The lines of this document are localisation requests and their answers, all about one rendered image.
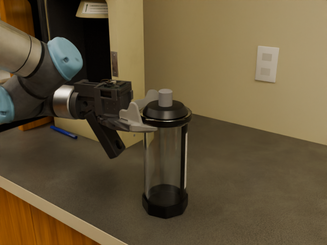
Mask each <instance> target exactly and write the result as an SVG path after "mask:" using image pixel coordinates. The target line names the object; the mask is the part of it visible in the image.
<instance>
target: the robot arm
mask: <svg viewBox="0 0 327 245"><path fill-rule="evenodd" d="M82 66H83V60H82V56H81V54H80V52H79V50H78V49H77V48H76V46H75V45H74V44H72V43H71V42H70V41H69V40H67V39H65V38H63V37H55V38H54V39H53V40H50V41H49V42H48V44H46V43H44V42H42V41H40V40H38V39H37V38H35V37H33V36H31V35H29V34H27V33H25V32H23V31H21V30H19V29H17V28H15V27H13V26H12V25H10V24H8V23H6V22H4V21H2V20H0V69H1V70H4V71H7V72H9V73H12V74H14V75H13V76H12V77H11V78H10V79H9V80H8V81H7V82H5V83H4V84H3V85H0V123H11V122H14V121H19V120H24V119H29V118H34V117H39V116H51V117H59V118H65V119H72V120H77V119H80V120H85V119H86V120H87V122H88V123H89V125H90V127H91V129H92V130H93V132H94V134H95V135H96V137H97V138H98V140H99V142H100V143H101V145H102V147H103V148H104V150H105V152H106V153H107V155H108V157H109V158H110V159H113V158H116V157H118V156H119V155H120V154H121V153H122V152H123V151H124V150H125V148H126V147H125V145H124V143H123V141H122V140H121V138H120V136H119V135H118V133H117V131H116V130H118V131H125V132H136V133H151V132H154V131H156V130H158V127H153V126H149V125H146V124H144V123H143V122H142V118H141V115H140V111H139V110H140V109H141V108H142V107H144V106H146V105H147V104H148V103H149V102H152V101H155V100H158V99H159V95H158V92H157V91H156V90H154V89H150V90H149V91H148V92H147V94H146V96H145V98H144V99H138V100H135V101H134V102H132V101H131V100H132V99H133V90H132V85H131V81H121V80H109V79H103V80H108V81H103V80H101V81H100V83H93V82H89V80H85V79H83V80H81V81H80V82H76V83H74V86H69V85H64V84H65V83H66V82H67V81H70V80H71V79H72V78H73V77H74V76H75V75H76V74H77V73H78V72H79V71H80V70H81V68H82Z"/></svg>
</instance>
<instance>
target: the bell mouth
mask: <svg viewBox="0 0 327 245"><path fill-rule="evenodd" d="M76 17H79V18H109V15H108V4H107V2H106V1H105V0H81V2H80V4H79V7H78V10H77V13H76Z"/></svg>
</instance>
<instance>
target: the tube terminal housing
mask: <svg viewBox="0 0 327 245"><path fill-rule="evenodd" d="M105 1H106V2H107V4H108V15H109V40H110V51H113V52H117V64H118V77H115V76H112V75H111V76H112V80H121V81H131V85H132V90H133V99H132V100H131V101H132V102H134V101H135V100H138V99H144V98H145V73H144V26H143V0H105ZM44 2H45V10H46V18H47V26H48V35H49V41H50V33H49V24H48V16H47V7H46V0H44ZM111 68H112V66H111ZM54 124H55V127H58V128H61V129H64V130H67V131H69V132H72V133H75V134H78V135H81V136H84V137H86V138H89V139H92V140H95V141H98V142H99V140H98V138H97V137H96V135H95V134H94V132H93V130H92V129H91V127H90V125H89V123H88V122H87V120H86V119H85V120H80V119H77V120H72V119H65V118H59V117H54ZM116 131H117V133H118V135H119V136H120V138H121V140H122V141H123V143H124V145H125V147H126V148H128V147H130V146H132V145H134V144H135V143H137V142H139V141H141V140H143V133H136V132H125V131H118V130H116Z"/></svg>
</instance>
